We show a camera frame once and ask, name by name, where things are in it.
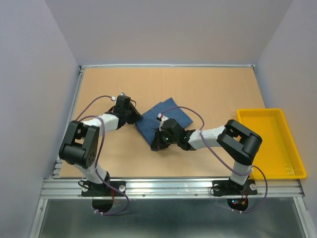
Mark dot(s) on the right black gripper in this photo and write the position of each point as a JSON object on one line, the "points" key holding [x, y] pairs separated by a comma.
{"points": [[157, 144]]}

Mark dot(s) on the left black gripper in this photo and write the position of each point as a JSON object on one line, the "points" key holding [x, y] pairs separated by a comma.
{"points": [[136, 116]]}

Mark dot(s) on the blue plaid long sleeve shirt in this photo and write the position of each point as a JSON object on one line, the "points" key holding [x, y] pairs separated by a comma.
{"points": [[149, 123]]}

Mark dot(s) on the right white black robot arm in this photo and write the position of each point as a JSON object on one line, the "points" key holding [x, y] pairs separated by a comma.
{"points": [[241, 143]]}

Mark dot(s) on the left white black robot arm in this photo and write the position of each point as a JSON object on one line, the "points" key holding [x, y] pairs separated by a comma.
{"points": [[83, 141]]}

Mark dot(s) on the yellow plastic tray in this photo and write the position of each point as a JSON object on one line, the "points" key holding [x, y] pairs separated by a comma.
{"points": [[278, 156]]}

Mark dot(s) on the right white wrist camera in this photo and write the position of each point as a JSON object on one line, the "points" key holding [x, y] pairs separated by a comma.
{"points": [[161, 118]]}

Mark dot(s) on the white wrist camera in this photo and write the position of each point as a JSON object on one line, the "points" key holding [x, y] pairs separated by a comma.
{"points": [[161, 118], [113, 98]]}

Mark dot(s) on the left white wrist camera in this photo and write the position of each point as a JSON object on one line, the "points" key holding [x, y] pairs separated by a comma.
{"points": [[113, 98]]}

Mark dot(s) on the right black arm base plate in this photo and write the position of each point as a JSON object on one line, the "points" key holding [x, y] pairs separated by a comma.
{"points": [[221, 188]]}

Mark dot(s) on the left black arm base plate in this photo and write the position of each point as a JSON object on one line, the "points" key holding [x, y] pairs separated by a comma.
{"points": [[116, 188]]}

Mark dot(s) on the aluminium front rail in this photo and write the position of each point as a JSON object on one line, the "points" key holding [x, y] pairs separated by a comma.
{"points": [[161, 188]]}

